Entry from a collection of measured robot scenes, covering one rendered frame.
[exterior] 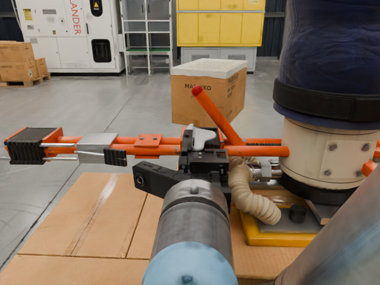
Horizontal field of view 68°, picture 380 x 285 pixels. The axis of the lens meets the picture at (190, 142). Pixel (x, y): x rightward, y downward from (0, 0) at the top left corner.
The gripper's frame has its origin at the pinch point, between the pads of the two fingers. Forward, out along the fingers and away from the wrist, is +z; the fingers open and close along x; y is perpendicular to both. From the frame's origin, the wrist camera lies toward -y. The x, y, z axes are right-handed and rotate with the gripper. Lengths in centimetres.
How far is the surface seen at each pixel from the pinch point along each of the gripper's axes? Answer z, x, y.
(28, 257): 19, -53, -58
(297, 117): -6.1, 8.6, 19.1
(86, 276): 12, -53, -34
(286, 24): 1041, 15, 287
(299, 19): -2.3, 24.1, 18.3
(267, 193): 2.9, -12.7, 18.1
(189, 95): 138, -23, -8
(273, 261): -17.5, -12.7, 15.1
